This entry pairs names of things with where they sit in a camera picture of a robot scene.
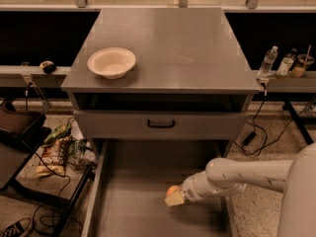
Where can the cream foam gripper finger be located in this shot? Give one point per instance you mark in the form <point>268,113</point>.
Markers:
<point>175,198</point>

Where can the orange fruit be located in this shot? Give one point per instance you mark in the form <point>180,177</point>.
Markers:
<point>173,191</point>

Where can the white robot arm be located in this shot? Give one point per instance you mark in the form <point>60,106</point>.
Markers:
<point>294,179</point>

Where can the open grey bottom drawer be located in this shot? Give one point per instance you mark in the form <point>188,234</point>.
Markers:
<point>130,185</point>

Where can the grey drawer cabinet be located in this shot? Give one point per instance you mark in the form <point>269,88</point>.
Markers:
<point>187,60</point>

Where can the black rolling cart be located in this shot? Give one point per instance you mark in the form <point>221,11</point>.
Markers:
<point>16,150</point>

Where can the brown snack bag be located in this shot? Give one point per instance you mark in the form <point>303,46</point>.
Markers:
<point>53,159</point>

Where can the green snack bag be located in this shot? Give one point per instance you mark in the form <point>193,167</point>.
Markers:
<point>60,132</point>

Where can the white paper bowl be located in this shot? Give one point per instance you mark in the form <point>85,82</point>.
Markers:
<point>112,62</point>

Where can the black white sneaker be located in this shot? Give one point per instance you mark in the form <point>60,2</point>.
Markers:
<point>17,229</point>

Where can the clear plastic water bottle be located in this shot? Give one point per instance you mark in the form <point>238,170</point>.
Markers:
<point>268,62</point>

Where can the clear bottle with label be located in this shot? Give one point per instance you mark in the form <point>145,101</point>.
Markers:
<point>286,64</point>

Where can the black yellow tape measure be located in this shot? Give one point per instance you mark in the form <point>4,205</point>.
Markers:
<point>48,66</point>

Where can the closed grey drawer black handle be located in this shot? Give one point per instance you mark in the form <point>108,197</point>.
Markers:
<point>160,125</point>

